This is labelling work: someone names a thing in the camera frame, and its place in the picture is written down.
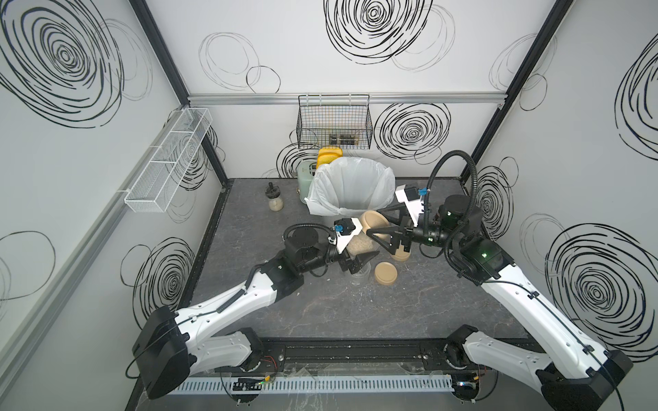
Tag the small bottle black pump top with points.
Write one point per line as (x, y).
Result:
(275, 201)

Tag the white slotted cable duct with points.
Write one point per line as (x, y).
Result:
(316, 385)

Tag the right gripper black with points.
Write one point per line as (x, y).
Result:
(397, 234)

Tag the metal mesh trash bin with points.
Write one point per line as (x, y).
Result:
(344, 213)

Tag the white plastic bin liner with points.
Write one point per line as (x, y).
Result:
(350, 182)

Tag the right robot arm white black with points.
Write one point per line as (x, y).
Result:
(572, 371)

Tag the black wire wall basket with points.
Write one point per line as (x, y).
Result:
(317, 121)

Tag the white mesh wall shelf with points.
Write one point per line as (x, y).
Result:
(163, 175)

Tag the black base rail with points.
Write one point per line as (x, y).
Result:
(279, 354)

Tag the yellow toast slice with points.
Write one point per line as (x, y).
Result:
(326, 158)
(335, 151)

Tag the dark bottle in basket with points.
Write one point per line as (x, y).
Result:
(343, 140)

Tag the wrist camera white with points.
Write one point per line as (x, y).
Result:
(345, 229)
(413, 198)

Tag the mint green toaster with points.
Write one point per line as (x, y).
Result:
(305, 173)

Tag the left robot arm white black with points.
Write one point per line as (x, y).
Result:
(174, 345)

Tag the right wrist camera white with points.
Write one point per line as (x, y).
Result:
(413, 198)

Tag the aluminium wall rail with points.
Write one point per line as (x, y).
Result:
(350, 98)

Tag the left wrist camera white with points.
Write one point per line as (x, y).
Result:
(345, 229)

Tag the rice jar tan lid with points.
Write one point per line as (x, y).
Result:
(361, 277)
(361, 244)

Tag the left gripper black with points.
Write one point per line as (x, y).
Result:
(360, 260)

